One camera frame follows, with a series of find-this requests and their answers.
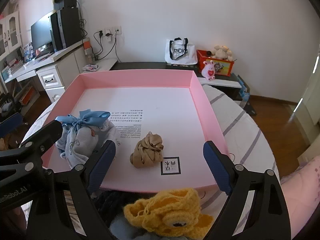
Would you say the blue patterned drawstring pouch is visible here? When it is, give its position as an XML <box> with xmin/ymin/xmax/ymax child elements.
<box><xmin>55</xmin><ymin>109</ymin><xmax>120</xmax><ymax>168</ymax></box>

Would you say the light blue fleece hat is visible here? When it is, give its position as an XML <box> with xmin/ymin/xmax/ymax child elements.
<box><xmin>109</xmin><ymin>214</ymin><xmax>188</xmax><ymax>240</ymax></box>

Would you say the tan stocking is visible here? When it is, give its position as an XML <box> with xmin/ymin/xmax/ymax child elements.
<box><xmin>130</xmin><ymin>132</ymin><xmax>164</xmax><ymax>168</ymax></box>

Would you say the yellow crochet hat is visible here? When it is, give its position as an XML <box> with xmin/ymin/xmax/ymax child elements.
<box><xmin>124</xmin><ymin>188</ymin><xmax>214</xmax><ymax>239</ymax></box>

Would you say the dark navy crochet scrunchie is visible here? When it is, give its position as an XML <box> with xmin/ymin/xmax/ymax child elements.
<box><xmin>93</xmin><ymin>190</ymin><xmax>140</xmax><ymax>226</ymax></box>

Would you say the black office chair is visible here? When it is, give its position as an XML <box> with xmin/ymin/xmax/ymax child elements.
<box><xmin>1</xmin><ymin>93</ymin><xmax>29</xmax><ymax>125</ymax></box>

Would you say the white desk with drawers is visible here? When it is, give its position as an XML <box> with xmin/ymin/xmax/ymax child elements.
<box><xmin>3</xmin><ymin>39</ymin><xmax>92</xmax><ymax>103</ymax></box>

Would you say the white striped quilted tablecloth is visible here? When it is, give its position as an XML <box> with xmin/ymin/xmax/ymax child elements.
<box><xmin>23</xmin><ymin>85</ymin><xmax>279</xmax><ymax>235</ymax></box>

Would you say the white glass door cabinet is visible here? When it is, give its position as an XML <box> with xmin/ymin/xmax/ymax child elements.
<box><xmin>0</xmin><ymin>11</ymin><xmax>22</xmax><ymax>60</ymax></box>

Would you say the small patterned pouch on shelf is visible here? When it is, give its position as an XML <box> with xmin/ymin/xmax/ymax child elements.
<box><xmin>82</xmin><ymin>64</ymin><xmax>99</xmax><ymax>72</ymax></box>

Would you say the black computer monitor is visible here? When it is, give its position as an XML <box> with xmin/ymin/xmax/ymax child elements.
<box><xmin>31</xmin><ymin>11</ymin><xmax>54</xmax><ymax>52</ymax></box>

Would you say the pink shallow cardboard box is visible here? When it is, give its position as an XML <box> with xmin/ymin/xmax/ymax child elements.
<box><xmin>46</xmin><ymin>69</ymin><xmax>229</xmax><ymax>192</ymax></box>

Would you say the black computer tower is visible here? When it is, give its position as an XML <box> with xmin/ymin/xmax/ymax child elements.
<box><xmin>49</xmin><ymin>8</ymin><xmax>82</xmax><ymax>51</ymax></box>

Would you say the black white tv bench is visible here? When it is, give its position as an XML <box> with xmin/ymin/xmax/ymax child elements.
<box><xmin>82</xmin><ymin>58</ymin><xmax>243</xmax><ymax>100</ymax></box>

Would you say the white tote bag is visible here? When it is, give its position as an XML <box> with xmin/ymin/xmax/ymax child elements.
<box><xmin>165</xmin><ymin>37</ymin><xmax>197</xmax><ymax>66</ymax></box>

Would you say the orange toy storage box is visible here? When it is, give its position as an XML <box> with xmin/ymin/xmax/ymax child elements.
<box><xmin>196</xmin><ymin>49</ymin><xmax>234</xmax><ymax>76</ymax></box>

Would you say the pink plush toy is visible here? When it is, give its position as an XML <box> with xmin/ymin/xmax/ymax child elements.
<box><xmin>201</xmin><ymin>60</ymin><xmax>215</xmax><ymax>81</ymax></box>

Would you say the cream plush sheep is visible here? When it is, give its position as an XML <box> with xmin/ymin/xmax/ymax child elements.
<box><xmin>210</xmin><ymin>45</ymin><xmax>233</xmax><ymax>61</ymax></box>

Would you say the wall power outlet strip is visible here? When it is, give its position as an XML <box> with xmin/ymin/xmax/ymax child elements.
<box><xmin>104</xmin><ymin>26</ymin><xmax>121</xmax><ymax>35</ymax></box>

